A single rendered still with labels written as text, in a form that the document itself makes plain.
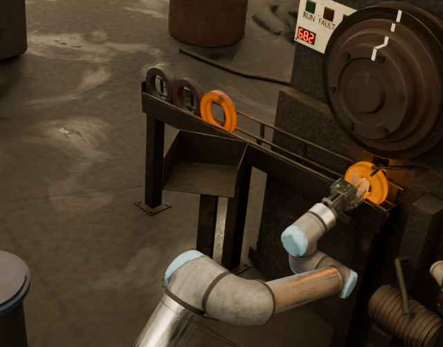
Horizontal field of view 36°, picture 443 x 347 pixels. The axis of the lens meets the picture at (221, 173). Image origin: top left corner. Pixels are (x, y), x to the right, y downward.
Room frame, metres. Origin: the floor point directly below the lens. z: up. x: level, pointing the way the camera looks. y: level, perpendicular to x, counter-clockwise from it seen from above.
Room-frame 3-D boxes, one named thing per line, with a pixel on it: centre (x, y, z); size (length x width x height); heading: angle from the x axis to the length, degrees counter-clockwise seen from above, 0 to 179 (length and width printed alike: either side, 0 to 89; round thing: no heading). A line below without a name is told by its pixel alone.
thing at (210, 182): (2.05, 0.06, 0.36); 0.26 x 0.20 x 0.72; 81
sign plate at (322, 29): (2.20, -0.31, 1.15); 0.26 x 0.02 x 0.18; 46
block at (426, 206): (1.73, -0.66, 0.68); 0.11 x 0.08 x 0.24; 136
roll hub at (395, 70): (1.82, -0.41, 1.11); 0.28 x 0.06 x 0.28; 46
